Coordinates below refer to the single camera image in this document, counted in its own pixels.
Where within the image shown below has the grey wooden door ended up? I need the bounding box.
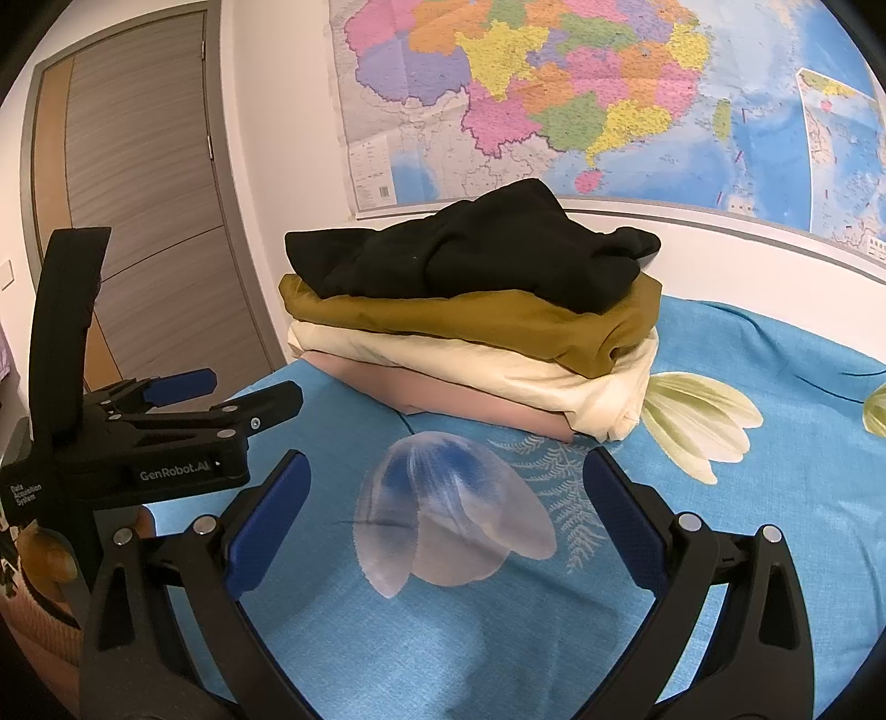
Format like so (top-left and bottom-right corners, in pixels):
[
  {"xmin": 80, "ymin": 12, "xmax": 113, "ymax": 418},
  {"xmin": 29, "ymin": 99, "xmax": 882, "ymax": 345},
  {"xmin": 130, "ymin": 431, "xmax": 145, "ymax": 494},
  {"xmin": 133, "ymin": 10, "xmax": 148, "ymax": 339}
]
[{"xmin": 20, "ymin": 10, "xmax": 288, "ymax": 399}]

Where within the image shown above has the cream folded garment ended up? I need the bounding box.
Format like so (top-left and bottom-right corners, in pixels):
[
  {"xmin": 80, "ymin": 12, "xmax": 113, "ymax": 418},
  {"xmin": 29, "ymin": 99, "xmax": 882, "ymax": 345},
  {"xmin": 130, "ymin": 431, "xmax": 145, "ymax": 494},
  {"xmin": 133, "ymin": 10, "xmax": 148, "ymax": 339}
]
[{"xmin": 287, "ymin": 320, "xmax": 658, "ymax": 442}]

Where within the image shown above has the blue floral bedsheet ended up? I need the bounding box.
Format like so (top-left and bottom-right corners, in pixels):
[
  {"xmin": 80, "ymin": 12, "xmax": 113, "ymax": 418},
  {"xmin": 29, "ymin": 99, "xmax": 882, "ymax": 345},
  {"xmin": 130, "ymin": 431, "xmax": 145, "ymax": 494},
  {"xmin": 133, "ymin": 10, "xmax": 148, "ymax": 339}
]
[{"xmin": 138, "ymin": 291, "xmax": 886, "ymax": 720}]

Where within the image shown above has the colourful wall map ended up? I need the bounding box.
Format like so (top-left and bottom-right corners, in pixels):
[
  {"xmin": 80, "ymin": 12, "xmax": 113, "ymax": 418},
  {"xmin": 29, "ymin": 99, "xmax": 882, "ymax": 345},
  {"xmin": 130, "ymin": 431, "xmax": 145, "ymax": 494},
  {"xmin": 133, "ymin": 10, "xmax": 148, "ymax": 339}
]
[{"xmin": 325, "ymin": 0, "xmax": 886, "ymax": 281}]

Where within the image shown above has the olive folded garment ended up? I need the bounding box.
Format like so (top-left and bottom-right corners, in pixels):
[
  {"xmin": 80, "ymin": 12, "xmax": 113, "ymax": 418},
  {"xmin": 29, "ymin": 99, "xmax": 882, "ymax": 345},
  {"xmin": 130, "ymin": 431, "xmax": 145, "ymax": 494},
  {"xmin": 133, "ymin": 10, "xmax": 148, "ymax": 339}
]
[{"xmin": 279, "ymin": 273, "xmax": 662, "ymax": 379}]

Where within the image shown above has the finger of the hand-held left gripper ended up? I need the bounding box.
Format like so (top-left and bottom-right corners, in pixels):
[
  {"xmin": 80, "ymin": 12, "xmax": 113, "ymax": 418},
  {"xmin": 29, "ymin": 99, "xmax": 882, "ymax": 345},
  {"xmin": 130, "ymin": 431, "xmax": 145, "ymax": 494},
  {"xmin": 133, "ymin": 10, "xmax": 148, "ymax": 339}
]
[
  {"xmin": 116, "ymin": 382, "xmax": 305, "ymax": 452},
  {"xmin": 85, "ymin": 367, "xmax": 218, "ymax": 420}
]

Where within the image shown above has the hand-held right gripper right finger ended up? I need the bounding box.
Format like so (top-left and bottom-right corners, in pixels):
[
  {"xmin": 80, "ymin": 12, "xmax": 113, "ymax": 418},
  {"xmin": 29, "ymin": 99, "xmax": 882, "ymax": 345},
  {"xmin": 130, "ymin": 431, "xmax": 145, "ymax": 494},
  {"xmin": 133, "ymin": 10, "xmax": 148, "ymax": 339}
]
[{"xmin": 583, "ymin": 446, "xmax": 814, "ymax": 720}]

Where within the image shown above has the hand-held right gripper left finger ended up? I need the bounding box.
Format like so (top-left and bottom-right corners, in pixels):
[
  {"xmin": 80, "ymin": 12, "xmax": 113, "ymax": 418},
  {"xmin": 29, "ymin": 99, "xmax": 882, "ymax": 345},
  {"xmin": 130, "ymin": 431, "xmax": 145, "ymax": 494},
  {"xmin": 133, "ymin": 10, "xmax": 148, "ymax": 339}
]
[{"xmin": 79, "ymin": 450, "xmax": 320, "ymax": 720}]

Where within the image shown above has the pink folded garment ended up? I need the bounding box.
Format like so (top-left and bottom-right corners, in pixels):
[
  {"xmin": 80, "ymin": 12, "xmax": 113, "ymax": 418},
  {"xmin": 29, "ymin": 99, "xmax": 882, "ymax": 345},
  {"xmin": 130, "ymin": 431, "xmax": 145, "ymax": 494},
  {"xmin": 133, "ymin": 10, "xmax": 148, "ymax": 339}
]
[{"xmin": 302, "ymin": 349, "xmax": 575, "ymax": 444}]

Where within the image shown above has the black garment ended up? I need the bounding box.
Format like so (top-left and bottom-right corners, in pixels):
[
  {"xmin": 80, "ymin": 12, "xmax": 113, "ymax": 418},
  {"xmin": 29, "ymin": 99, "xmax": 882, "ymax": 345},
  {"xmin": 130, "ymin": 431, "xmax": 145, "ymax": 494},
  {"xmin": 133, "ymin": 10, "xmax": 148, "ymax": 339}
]
[{"xmin": 284, "ymin": 178, "xmax": 662, "ymax": 316}]

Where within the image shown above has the person's left hand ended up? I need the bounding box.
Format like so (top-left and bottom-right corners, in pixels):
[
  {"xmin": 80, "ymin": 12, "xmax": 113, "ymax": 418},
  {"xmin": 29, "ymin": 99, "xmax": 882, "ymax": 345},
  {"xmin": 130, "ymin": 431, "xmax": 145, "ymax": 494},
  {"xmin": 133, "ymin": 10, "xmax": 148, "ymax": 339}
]
[{"xmin": 17, "ymin": 525, "xmax": 78, "ymax": 582}]

